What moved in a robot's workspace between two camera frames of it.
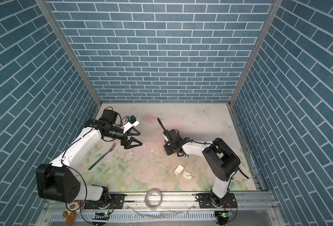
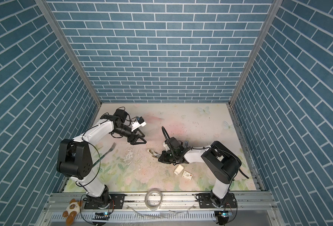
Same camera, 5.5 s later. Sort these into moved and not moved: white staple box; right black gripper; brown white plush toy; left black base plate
Moved: right black gripper
Not moved: brown white plush toy; white staple box; left black base plate
